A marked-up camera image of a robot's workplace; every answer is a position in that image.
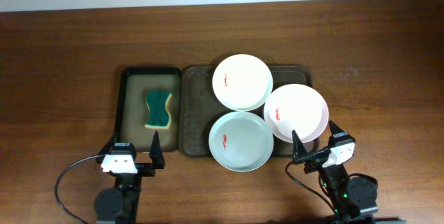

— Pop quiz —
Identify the small black water tray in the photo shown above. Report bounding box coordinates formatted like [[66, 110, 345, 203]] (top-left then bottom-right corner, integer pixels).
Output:
[[114, 67, 182, 152]]

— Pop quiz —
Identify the pinkish white plate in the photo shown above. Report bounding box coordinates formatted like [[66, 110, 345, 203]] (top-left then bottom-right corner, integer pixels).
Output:
[[263, 84, 329, 143]]

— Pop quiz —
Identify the green yellow sponge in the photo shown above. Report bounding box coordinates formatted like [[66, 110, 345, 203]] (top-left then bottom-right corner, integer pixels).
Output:
[[144, 90, 172, 130]]

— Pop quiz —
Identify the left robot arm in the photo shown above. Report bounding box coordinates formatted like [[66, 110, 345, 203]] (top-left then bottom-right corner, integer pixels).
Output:
[[94, 132, 165, 223]]

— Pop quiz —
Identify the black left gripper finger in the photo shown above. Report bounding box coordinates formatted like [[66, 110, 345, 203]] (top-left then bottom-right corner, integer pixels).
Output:
[[96, 136, 116, 164], [149, 131, 165, 169]]

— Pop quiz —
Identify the light grey plate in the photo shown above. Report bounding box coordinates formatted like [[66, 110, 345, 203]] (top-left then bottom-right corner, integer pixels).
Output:
[[208, 112, 274, 172]]

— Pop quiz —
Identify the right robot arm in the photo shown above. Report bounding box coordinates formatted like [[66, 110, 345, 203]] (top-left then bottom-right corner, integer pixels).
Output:
[[285, 121, 378, 223]]

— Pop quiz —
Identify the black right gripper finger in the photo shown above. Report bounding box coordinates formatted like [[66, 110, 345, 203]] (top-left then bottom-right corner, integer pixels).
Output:
[[291, 130, 308, 164], [328, 120, 347, 138]]

